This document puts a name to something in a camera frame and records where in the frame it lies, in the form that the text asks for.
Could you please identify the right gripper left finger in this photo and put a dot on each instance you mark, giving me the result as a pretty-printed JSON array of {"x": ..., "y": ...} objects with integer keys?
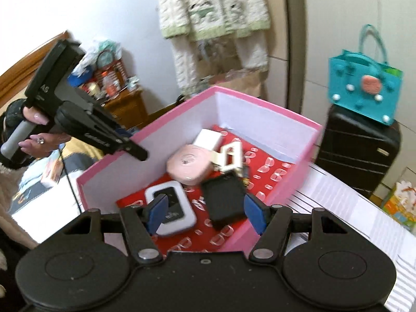
[{"x": 140, "y": 224}]

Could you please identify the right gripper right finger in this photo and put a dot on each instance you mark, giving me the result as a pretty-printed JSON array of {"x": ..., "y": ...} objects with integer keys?
[{"x": 271, "y": 223}]

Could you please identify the white black wifi router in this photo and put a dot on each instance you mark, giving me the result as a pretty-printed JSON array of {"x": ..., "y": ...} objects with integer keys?
[{"x": 172, "y": 211}]

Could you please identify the black battery charger cradle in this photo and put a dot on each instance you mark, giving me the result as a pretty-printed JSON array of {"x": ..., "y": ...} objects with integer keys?
[{"x": 224, "y": 198}]

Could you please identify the pink round label printer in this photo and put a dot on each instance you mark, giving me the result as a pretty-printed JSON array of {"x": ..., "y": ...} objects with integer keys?
[{"x": 190, "y": 165}]

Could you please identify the cream hair claw clip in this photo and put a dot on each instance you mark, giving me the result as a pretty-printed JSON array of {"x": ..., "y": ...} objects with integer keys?
[{"x": 229, "y": 158}]

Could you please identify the pink cardboard box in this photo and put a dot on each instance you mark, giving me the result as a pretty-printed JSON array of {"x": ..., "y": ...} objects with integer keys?
[{"x": 120, "y": 180}]

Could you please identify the white charger cube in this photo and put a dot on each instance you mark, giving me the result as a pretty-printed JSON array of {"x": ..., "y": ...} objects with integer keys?
[{"x": 208, "y": 139}]

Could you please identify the person's left hand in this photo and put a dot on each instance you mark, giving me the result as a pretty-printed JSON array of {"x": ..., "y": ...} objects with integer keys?
[{"x": 41, "y": 145}]

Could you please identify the red printed paper bag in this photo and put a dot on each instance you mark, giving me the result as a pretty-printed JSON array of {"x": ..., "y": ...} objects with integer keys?
[{"x": 263, "y": 175}]

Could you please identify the black suitcase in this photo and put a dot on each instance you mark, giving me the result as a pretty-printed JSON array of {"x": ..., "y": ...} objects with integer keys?
[{"x": 357, "y": 150}]

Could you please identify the brown paper bag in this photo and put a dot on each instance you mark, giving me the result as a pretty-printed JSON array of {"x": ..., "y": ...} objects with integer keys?
[{"x": 239, "y": 64}]

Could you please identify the cream knitted cardigan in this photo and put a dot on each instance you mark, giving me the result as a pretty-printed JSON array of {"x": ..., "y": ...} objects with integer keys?
[{"x": 188, "y": 23}]

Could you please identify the teal tote bag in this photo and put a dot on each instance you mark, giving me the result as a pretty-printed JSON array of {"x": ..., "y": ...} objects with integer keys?
[{"x": 361, "y": 84}]

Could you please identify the beige wardrobe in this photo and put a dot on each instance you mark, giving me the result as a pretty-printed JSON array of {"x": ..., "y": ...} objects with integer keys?
[{"x": 334, "y": 26}]

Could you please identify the black clothes rack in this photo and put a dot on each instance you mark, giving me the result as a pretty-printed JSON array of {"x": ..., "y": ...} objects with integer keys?
[{"x": 296, "y": 16}]

